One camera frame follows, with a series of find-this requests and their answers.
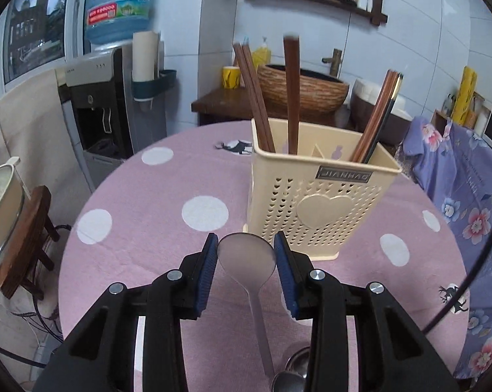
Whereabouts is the translucent plastic spoon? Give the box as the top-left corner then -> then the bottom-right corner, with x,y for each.
218,233 -> 276,378

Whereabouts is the brown wooden chopstick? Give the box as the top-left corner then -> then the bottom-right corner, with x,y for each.
283,36 -> 300,155

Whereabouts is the large steel spoon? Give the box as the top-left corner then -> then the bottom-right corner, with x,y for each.
285,347 -> 311,379

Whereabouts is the oval steel spoon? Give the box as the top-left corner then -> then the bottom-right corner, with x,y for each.
271,371 -> 305,392

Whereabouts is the dark wooden stool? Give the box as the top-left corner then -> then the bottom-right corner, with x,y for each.
0,185 -> 60,300

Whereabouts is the cream plastic utensil holder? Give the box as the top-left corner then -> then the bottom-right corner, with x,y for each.
243,118 -> 402,260

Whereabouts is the pink polka dot tablecloth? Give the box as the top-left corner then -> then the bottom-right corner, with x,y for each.
59,121 -> 466,391

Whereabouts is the cream pot with lid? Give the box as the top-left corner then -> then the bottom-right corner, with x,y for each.
0,157 -> 28,264

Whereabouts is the purple floral cloth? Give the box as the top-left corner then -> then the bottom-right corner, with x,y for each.
402,117 -> 492,379

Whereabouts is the grey water dispenser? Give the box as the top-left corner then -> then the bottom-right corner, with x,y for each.
65,43 -> 177,190

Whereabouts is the beige cloth cover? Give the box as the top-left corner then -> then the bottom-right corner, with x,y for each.
0,70 -> 91,224

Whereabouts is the white brown rice cooker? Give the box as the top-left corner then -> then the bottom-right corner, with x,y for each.
350,78 -> 414,148

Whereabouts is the yellow tall package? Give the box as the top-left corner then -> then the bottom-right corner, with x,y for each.
451,66 -> 478,126

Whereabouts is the brown ceramic basin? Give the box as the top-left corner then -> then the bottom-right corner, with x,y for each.
257,65 -> 349,113

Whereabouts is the dark wooden counter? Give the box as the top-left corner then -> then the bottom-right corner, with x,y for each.
191,89 -> 355,130

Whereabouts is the brass faucet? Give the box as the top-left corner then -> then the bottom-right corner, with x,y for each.
321,49 -> 343,77

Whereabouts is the yellow mug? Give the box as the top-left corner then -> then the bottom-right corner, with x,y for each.
221,66 -> 241,90

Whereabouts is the yellow soap dispenser bottle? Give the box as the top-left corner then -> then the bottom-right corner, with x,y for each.
251,37 -> 272,70

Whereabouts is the blue water jug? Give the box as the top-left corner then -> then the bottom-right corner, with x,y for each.
85,0 -> 152,46

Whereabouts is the window with white frame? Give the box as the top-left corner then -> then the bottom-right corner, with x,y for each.
0,0 -> 81,96

